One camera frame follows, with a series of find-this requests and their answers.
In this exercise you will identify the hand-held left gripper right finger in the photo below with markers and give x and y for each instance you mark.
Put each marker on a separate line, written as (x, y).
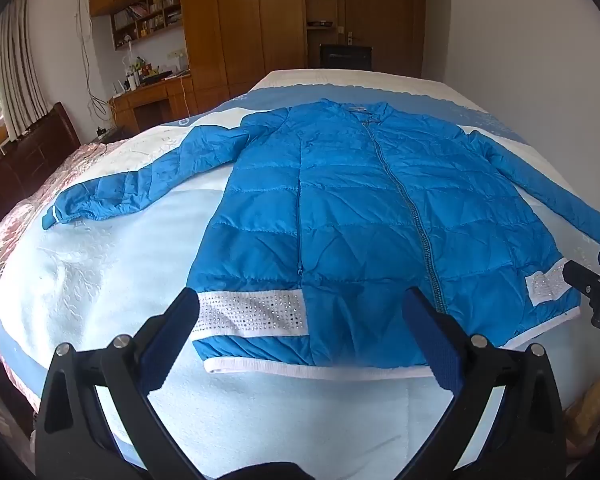
(437, 347)

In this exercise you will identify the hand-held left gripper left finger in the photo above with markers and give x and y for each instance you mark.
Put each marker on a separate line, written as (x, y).
(167, 345)

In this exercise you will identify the blue puffer jacket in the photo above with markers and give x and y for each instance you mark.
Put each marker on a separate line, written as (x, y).
(360, 220)

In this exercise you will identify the bed with blue white cover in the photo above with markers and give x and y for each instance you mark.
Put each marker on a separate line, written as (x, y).
(105, 270)

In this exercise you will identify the pink floral quilt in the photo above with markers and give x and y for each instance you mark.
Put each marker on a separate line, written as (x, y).
(15, 220)

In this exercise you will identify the dark wooden headboard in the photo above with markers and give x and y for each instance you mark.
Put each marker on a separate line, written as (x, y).
(25, 160)

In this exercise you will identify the wooden desk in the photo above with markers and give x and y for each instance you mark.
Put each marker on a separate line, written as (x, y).
(155, 97)

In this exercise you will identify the white bottles on desk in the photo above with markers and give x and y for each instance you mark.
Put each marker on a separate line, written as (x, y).
(131, 81)

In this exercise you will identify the beige curtain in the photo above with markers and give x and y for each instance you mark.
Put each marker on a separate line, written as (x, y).
(22, 70)

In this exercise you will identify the wooden wardrobe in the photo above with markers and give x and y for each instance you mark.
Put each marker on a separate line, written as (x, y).
(230, 25)

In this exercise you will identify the wooden door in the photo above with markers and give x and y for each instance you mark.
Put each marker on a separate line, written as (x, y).
(380, 5)

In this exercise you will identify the wooden wall bookshelf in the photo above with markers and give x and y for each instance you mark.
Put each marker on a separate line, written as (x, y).
(147, 17)

